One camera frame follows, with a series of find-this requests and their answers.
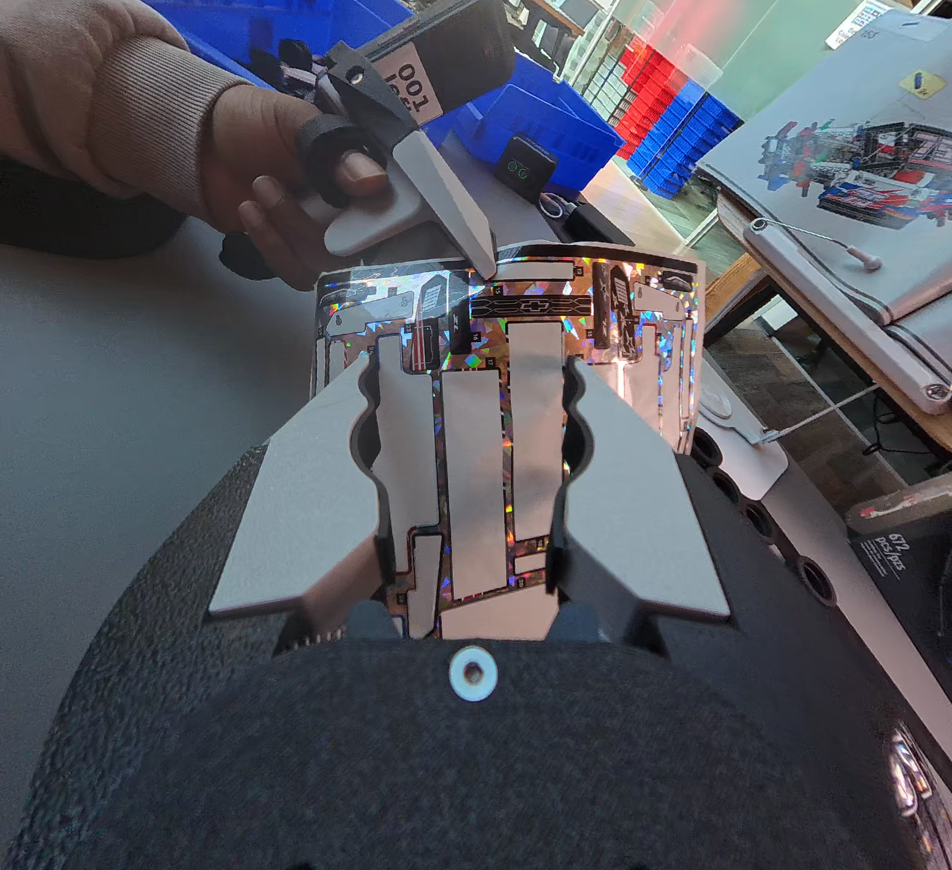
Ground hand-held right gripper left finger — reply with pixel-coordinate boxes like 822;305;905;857
208;353;397;640

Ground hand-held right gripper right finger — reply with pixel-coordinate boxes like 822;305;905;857
546;354;732;642

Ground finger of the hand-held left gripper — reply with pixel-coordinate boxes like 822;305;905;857
392;129;498;281

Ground silver sticker sheet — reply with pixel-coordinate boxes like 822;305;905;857
308;241;706;642

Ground person's left forearm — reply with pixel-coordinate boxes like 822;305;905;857
0;0;257;216

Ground grey desk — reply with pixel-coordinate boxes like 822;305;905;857
0;0;952;870

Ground person's left hand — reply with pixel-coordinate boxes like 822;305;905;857
201;85;391;291

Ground small black box device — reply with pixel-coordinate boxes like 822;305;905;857
494;133;559;203

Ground black flat power brick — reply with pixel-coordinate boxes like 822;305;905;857
558;199;638;248

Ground shelf of red blue bins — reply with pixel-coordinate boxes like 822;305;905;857
584;40;745;200

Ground wooden table leg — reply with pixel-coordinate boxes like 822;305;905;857
703;252;774;348

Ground black toy car box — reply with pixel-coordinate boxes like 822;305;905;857
846;476;952;730

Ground building instruction booklet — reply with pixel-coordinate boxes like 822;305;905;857
699;10;952;326

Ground black chair armrest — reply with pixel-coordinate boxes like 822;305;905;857
0;156;187;261

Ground white paper notice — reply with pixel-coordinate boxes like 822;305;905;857
824;0;891;53

